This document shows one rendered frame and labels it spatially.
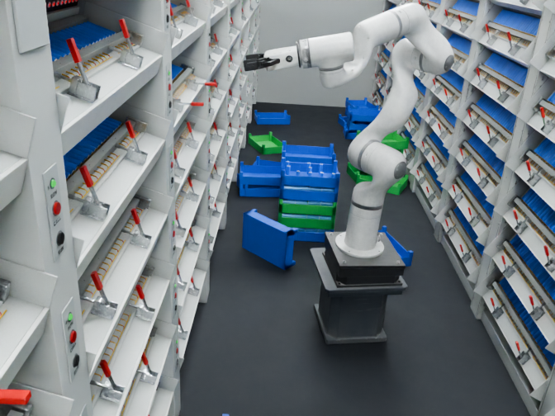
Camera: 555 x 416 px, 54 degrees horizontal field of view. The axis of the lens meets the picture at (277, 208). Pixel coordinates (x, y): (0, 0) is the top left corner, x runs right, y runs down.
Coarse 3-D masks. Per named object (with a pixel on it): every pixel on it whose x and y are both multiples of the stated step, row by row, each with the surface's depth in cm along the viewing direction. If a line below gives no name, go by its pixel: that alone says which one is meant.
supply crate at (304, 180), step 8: (336, 160) 295; (296, 168) 297; (304, 168) 297; (312, 168) 297; (328, 168) 297; (336, 168) 292; (288, 176) 278; (296, 176) 278; (304, 176) 278; (312, 176) 292; (328, 176) 294; (336, 176) 277; (280, 184) 280; (288, 184) 280; (296, 184) 280; (304, 184) 280; (312, 184) 280; (320, 184) 279; (328, 184) 279; (336, 184) 279
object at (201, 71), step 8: (176, 64) 194; (184, 64) 193; (192, 64) 194; (200, 64) 194; (192, 72) 194; (200, 72) 195; (208, 72) 195; (200, 80) 193; (200, 88) 184; (176, 96) 167; (184, 96) 170; (192, 96) 173; (176, 112) 140; (184, 112) 157; (176, 120) 148; (176, 128) 150
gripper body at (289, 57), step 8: (280, 48) 164; (288, 48) 161; (296, 48) 159; (264, 56) 159; (272, 56) 158; (280, 56) 158; (288, 56) 159; (296, 56) 159; (280, 64) 159; (288, 64) 159; (296, 64) 160
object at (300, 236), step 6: (294, 234) 292; (300, 234) 292; (306, 234) 292; (312, 234) 292; (318, 234) 292; (324, 234) 292; (294, 240) 294; (300, 240) 293; (306, 240) 293; (312, 240) 293; (318, 240) 293; (324, 240) 293
